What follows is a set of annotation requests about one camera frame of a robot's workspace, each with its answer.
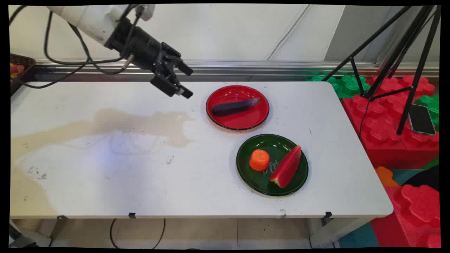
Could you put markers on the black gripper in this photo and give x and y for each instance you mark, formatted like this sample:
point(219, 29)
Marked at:
point(137, 44)

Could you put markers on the purple toy eggplant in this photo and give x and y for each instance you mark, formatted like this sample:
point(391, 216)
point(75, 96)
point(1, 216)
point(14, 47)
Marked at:
point(232, 107)

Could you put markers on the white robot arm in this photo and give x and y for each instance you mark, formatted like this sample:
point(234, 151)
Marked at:
point(88, 17)

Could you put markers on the red plate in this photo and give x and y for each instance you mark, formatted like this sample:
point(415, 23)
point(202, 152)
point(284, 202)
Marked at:
point(242, 121)

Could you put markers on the orange toy carrot piece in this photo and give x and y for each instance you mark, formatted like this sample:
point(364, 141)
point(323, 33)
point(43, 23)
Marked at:
point(259, 160)

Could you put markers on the dark green plate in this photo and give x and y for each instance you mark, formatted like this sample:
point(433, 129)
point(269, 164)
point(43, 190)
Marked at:
point(256, 181)

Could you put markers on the toy watermelon slice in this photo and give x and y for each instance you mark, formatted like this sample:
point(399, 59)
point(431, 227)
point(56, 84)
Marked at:
point(286, 167)

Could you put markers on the black table edge clip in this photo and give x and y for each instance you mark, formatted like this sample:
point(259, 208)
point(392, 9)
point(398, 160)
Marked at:
point(328, 214)
point(132, 215)
point(61, 218)

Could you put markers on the dark woven basket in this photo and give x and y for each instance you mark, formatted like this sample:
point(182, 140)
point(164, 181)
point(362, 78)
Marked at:
point(23, 61)

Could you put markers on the red and yellow toy food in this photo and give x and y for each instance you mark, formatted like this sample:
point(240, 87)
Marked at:
point(15, 69)

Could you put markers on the green foam block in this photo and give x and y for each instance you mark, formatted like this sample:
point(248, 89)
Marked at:
point(431, 105)
point(346, 84)

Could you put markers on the large red foam block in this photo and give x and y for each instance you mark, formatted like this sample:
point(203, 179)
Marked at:
point(379, 123)

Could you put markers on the white table leg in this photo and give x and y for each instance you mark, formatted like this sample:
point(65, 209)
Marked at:
point(334, 232)

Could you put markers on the orange foam block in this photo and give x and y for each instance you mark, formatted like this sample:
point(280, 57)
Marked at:
point(385, 176)

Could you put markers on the black tripod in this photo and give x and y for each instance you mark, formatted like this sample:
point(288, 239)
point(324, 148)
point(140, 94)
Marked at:
point(415, 52)

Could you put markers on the teal foam mat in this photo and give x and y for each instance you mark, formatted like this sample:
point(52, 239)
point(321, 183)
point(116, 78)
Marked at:
point(358, 237)

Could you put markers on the black smartphone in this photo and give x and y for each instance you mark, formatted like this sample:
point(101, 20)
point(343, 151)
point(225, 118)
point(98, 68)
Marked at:
point(421, 119)

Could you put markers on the red foam block with knobs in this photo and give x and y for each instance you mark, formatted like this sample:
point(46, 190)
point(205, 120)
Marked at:
point(415, 211)

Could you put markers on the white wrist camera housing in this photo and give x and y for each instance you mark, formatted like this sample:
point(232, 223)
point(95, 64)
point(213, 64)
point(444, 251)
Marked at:
point(147, 10)

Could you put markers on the aluminium wall rail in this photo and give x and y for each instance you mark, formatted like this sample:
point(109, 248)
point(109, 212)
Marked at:
point(281, 66)

